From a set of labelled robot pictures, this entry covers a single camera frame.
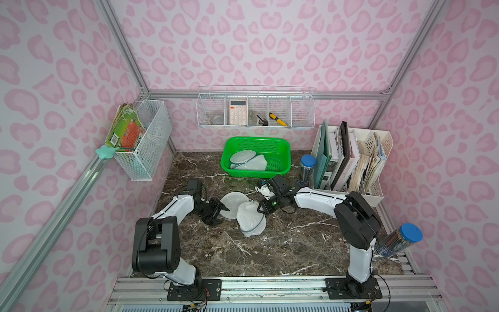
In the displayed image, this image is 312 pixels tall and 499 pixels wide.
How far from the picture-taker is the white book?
0.79 m

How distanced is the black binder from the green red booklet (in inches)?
32.0

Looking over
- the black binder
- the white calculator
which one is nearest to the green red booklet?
the white calculator

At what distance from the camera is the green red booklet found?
26.6 inches

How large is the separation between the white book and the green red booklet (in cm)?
83

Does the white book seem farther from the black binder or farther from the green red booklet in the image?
the green red booklet

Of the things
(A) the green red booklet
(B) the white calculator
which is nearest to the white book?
(B) the white calculator

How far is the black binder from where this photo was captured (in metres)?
0.80

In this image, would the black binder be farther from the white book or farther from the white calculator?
the white calculator

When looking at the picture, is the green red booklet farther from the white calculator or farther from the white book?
the white book
